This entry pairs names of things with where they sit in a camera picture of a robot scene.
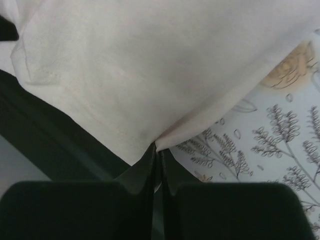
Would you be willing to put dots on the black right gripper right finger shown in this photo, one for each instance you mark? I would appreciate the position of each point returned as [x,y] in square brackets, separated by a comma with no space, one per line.
[194,210]

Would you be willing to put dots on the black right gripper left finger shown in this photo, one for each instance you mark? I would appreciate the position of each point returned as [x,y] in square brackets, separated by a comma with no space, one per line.
[120,209]

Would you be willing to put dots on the white green raglan t-shirt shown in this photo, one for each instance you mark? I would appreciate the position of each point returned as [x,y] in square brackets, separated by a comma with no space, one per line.
[136,72]

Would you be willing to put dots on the floral patterned table mat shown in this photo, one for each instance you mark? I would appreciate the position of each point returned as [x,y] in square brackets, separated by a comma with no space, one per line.
[272,135]

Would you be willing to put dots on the black metal base rail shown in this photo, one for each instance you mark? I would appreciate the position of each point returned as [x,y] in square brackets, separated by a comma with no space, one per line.
[50,139]

